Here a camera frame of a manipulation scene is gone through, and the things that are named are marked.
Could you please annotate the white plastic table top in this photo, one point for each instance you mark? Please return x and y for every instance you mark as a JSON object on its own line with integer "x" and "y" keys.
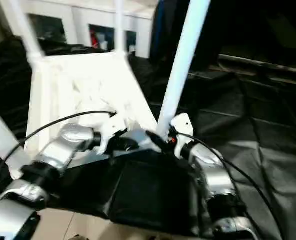
{"x": 62, "y": 87}

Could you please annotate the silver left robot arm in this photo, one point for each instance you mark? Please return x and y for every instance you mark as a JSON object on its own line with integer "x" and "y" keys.
{"x": 67, "y": 140}

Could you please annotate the black left robot foot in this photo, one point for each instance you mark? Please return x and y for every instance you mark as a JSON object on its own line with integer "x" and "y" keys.
{"x": 77, "y": 237}

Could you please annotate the small white jar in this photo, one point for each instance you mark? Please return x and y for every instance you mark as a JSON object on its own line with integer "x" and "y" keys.
{"x": 104, "y": 45}

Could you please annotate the dark blue hanging cloth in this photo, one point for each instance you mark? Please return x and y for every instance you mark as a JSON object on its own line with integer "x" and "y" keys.
{"x": 157, "y": 25}

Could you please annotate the black metal rod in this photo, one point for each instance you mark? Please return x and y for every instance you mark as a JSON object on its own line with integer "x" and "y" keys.
{"x": 263, "y": 65}

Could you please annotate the white glass-door cabinet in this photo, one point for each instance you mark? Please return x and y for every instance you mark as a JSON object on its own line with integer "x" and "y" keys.
{"x": 80, "y": 15}

